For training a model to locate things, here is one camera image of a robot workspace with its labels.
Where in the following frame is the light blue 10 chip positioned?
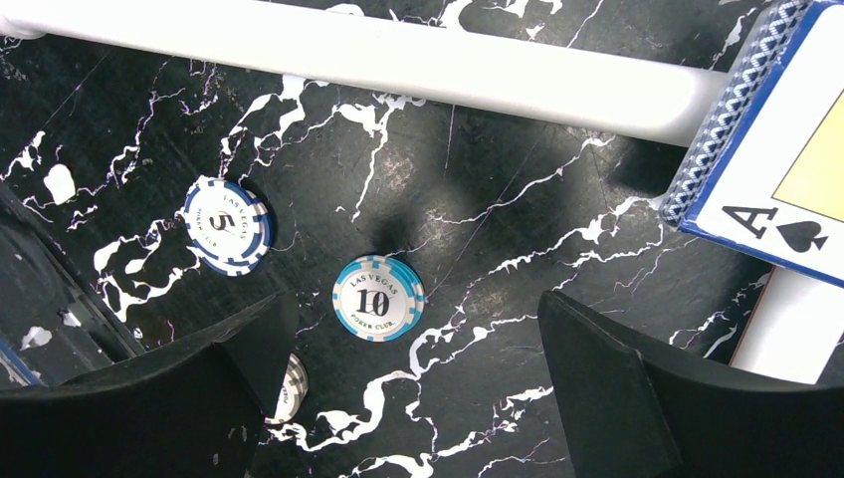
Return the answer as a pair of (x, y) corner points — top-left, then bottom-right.
(331, 255), (426, 343)

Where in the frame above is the white PVC pipe frame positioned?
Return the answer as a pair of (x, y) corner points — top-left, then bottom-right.
(1, 1), (843, 383)

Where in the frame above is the grey white poker chip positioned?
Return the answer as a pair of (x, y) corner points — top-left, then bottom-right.
(265, 353), (309, 425)

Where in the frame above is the dark blue 5 chip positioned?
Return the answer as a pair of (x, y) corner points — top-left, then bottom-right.
(183, 176), (273, 277)

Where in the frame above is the playing card deck box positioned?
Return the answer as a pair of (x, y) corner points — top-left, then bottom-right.
(660, 1), (843, 286)

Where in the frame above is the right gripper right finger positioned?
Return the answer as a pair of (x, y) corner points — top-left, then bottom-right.
(537, 291), (843, 477)

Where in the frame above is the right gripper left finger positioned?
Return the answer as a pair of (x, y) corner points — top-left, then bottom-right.
(1, 293), (299, 477)

